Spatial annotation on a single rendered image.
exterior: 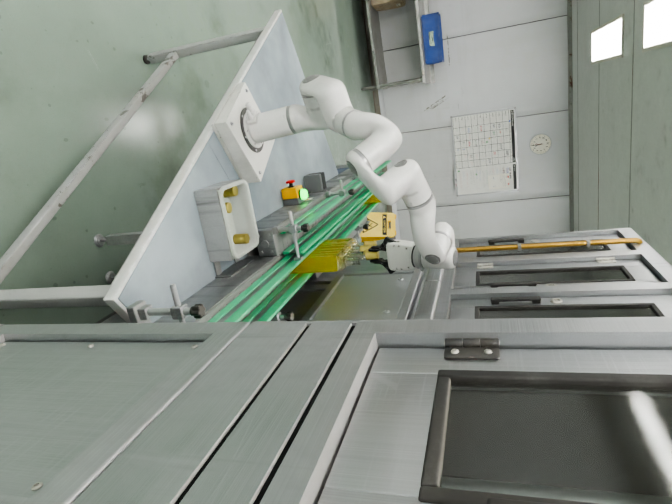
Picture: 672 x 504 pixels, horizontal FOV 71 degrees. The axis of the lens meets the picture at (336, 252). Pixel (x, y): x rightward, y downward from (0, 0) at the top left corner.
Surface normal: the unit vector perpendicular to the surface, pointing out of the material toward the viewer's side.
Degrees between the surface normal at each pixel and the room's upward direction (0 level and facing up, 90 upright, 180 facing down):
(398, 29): 90
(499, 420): 90
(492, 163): 90
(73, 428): 91
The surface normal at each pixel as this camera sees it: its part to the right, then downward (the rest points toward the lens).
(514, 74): -0.29, 0.32
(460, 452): -0.15, -0.95
